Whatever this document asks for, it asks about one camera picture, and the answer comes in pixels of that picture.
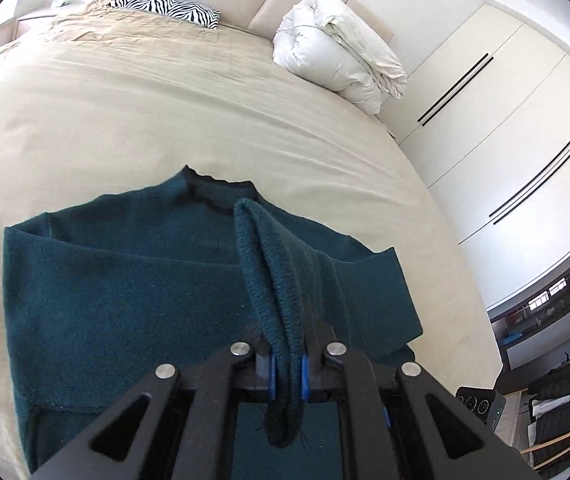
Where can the teal knit sweater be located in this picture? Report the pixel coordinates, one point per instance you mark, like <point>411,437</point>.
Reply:
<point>115,300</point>

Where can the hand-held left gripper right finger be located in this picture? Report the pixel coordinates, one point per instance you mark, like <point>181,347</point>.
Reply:
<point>305,375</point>

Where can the folded white duvet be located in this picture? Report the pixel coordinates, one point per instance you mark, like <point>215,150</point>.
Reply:
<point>335,45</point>

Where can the bed with beige sheet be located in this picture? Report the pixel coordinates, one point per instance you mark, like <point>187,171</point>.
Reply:
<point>215,110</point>

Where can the beige nightstand with drawer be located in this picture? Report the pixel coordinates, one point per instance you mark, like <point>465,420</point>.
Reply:
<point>32,22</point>

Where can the zebra print pillow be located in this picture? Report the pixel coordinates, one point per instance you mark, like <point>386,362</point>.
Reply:
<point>175,7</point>

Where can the dark shelf unit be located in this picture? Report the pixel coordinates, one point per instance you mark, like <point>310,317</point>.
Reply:
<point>535,320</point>

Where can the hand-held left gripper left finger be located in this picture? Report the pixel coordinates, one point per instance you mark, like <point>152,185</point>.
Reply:
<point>271,377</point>

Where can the white wardrobe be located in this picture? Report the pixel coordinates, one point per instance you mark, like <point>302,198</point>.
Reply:
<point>505,125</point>

